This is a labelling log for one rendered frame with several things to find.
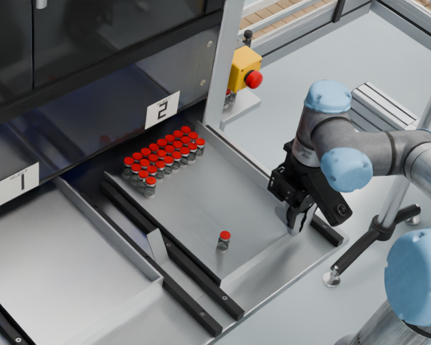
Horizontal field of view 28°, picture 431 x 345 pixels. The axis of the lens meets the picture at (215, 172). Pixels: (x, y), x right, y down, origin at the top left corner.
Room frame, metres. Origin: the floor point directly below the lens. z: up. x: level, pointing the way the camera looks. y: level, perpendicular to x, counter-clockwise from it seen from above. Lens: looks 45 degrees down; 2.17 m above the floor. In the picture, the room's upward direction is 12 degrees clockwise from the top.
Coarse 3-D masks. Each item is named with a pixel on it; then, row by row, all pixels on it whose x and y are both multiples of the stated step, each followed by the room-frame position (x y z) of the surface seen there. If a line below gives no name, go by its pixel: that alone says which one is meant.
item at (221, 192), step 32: (224, 160) 1.31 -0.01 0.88; (128, 192) 1.13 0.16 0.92; (160, 192) 1.18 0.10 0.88; (192, 192) 1.20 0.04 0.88; (224, 192) 1.22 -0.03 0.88; (256, 192) 1.24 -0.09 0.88; (160, 224) 1.07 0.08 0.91; (192, 224) 1.11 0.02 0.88; (224, 224) 1.13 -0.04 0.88; (256, 224) 1.15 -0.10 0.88; (192, 256) 1.01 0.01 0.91; (224, 256) 1.05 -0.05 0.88; (256, 256) 1.04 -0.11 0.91
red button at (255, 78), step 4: (252, 72) 1.46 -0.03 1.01; (256, 72) 1.46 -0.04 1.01; (248, 76) 1.45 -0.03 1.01; (252, 76) 1.45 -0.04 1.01; (256, 76) 1.45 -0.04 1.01; (260, 76) 1.45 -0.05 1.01; (248, 80) 1.44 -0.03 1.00; (252, 80) 1.44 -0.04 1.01; (256, 80) 1.44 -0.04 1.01; (260, 80) 1.45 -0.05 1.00; (248, 84) 1.44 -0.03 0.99; (252, 84) 1.44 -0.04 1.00; (256, 84) 1.44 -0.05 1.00; (260, 84) 1.45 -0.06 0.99; (252, 88) 1.44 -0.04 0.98
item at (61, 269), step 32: (32, 192) 1.11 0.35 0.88; (64, 192) 1.12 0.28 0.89; (0, 224) 1.02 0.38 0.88; (32, 224) 1.03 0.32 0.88; (64, 224) 1.05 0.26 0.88; (96, 224) 1.06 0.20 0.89; (0, 256) 0.94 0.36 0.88; (32, 256) 0.96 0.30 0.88; (64, 256) 0.97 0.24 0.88; (96, 256) 0.99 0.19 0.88; (128, 256) 1.00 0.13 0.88; (0, 288) 0.87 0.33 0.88; (32, 288) 0.89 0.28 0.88; (64, 288) 0.90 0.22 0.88; (96, 288) 0.92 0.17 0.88; (128, 288) 0.93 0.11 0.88; (160, 288) 0.94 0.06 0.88; (32, 320) 0.82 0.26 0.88; (64, 320) 0.84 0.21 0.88; (96, 320) 0.83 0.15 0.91
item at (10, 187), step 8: (32, 168) 1.03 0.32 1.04; (16, 176) 1.00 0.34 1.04; (24, 176) 1.01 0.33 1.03; (32, 176) 1.03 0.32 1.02; (0, 184) 0.97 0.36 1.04; (8, 184) 0.99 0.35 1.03; (16, 184) 1.00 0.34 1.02; (32, 184) 1.03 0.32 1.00; (0, 192) 0.97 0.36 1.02; (8, 192) 0.99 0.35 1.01; (16, 192) 1.00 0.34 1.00; (0, 200) 0.97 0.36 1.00; (8, 200) 0.99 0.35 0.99
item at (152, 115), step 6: (174, 96) 1.29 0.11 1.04; (162, 102) 1.27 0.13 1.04; (168, 102) 1.28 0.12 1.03; (174, 102) 1.30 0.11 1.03; (150, 108) 1.24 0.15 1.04; (156, 108) 1.26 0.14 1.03; (162, 108) 1.27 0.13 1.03; (168, 108) 1.28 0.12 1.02; (174, 108) 1.30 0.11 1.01; (150, 114) 1.25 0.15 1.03; (156, 114) 1.26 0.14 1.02; (162, 114) 1.27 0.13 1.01; (168, 114) 1.29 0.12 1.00; (150, 120) 1.25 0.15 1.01; (156, 120) 1.26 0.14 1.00; (150, 126) 1.25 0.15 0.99
